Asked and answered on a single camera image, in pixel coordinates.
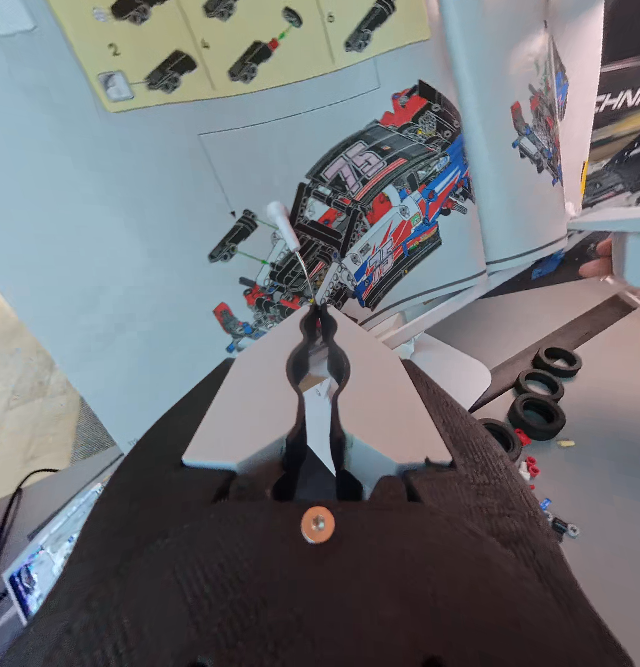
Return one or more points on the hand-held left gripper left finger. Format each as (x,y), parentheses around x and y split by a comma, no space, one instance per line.
(242,411)

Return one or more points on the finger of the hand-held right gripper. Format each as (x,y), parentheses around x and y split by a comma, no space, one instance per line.
(612,224)

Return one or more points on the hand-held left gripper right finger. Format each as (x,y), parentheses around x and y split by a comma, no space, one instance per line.
(398,411)

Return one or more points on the building instruction booklet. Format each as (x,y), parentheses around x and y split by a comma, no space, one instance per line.
(143,208)

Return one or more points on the grey desk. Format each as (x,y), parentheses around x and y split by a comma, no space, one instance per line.
(612,417)

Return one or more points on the person's right hand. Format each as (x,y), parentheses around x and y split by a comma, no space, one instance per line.
(599,260)

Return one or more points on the black toy set box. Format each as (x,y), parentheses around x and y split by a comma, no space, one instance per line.
(622,130)

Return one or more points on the black rubber toy tyre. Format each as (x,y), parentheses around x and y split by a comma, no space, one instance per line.
(552,422)
(523,388)
(573,365)
(502,437)

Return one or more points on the heap of mixed toy parts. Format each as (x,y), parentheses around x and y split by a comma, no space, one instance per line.
(528,466)

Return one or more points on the holographic sticker sheet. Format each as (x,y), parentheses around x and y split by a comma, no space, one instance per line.
(44,568)

